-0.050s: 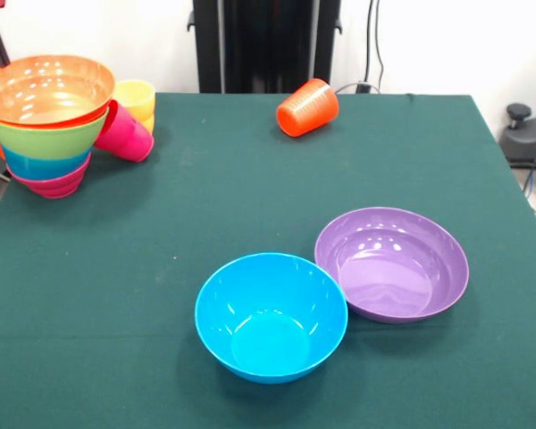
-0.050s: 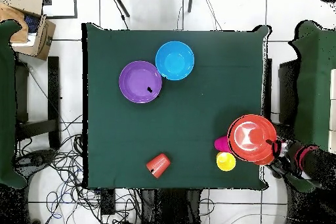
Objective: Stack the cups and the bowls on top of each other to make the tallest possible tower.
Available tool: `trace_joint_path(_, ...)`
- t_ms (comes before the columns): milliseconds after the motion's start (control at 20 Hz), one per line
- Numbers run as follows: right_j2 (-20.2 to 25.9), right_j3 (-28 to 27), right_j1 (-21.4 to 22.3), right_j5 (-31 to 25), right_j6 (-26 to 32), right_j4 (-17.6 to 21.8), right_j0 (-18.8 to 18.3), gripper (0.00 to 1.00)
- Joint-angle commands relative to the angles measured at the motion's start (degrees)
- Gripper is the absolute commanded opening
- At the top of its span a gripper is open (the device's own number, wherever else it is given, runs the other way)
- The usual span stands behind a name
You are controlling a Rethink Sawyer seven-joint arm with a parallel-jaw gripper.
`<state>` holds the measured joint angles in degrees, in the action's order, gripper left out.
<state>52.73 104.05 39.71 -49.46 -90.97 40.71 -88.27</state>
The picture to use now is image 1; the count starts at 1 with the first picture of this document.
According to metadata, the large orange bowl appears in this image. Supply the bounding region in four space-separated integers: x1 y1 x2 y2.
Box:
0 54 117 130

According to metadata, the green bowl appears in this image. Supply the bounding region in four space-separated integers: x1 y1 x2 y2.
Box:
0 108 111 161

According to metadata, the small blue bowl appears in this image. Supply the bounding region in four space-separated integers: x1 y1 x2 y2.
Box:
2 145 93 181

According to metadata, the yellow cup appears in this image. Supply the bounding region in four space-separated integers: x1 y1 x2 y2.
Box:
113 79 157 135

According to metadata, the pink bowl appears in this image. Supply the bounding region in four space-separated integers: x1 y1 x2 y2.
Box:
6 154 93 199

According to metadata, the pink cup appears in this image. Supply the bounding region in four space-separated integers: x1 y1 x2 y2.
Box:
93 99 155 163

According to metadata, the orange cup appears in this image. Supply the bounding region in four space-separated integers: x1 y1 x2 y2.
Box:
275 78 340 139

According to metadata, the purple bowl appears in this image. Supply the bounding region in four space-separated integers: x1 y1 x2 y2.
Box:
314 206 471 324

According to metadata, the large blue bowl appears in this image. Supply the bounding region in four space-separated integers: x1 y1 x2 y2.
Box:
194 252 349 384

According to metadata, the dark green tablecloth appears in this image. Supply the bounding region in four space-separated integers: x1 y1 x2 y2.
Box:
0 91 536 429

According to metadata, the black wall cable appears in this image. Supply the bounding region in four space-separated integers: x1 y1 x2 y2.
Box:
364 0 385 93

